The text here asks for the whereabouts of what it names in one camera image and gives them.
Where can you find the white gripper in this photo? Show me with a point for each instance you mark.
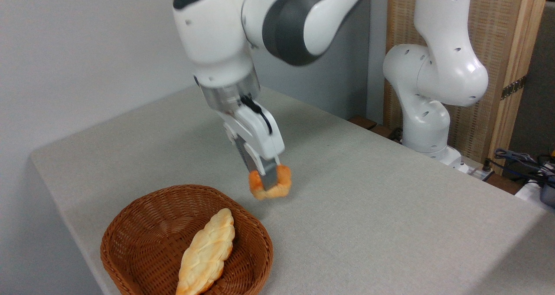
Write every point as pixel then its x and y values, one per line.
pixel 260 134

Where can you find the round orange bread bun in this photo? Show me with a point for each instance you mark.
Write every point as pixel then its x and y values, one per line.
pixel 284 180

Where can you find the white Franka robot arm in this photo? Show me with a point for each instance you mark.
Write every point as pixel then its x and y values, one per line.
pixel 217 39

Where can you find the long braided bread loaf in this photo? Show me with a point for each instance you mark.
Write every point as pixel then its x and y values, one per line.
pixel 207 254

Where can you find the brown wicker basket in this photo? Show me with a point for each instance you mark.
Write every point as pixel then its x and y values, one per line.
pixel 147 230

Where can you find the metal screen hinge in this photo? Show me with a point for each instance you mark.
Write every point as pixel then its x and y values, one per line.
pixel 514 87

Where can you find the wooden woven folding screen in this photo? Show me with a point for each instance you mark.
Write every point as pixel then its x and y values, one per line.
pixel 503 34

